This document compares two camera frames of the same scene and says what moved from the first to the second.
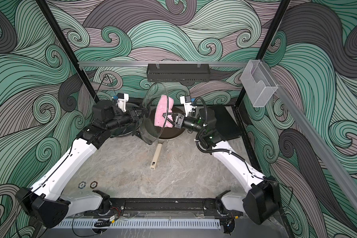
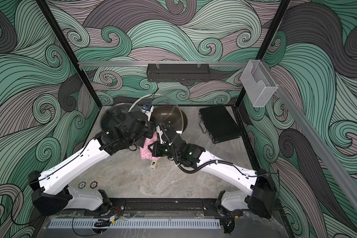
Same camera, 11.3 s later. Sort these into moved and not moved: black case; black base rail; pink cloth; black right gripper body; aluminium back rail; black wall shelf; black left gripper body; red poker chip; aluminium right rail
Moved: black left gripper body; black right gripper body; pink cloth
Not moved: aluminium back rail; black wall shelf; black case; black base rail; aluminium right rail; red poker chip
